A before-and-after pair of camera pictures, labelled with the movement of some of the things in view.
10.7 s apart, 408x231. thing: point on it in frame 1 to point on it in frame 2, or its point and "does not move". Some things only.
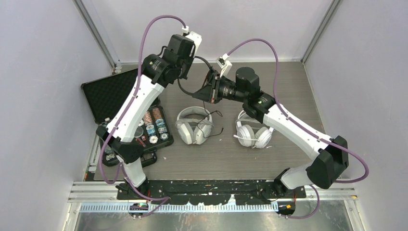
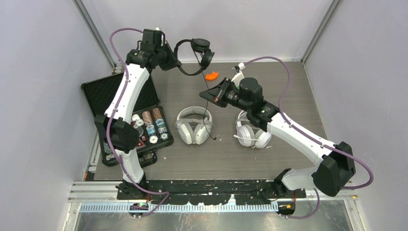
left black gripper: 185,74 to 171,63
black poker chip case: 105,96 does not move
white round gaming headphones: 252,133 does not move
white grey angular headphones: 194,125 does not move
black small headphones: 207,115 to 204,57
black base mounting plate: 208,192 does not move
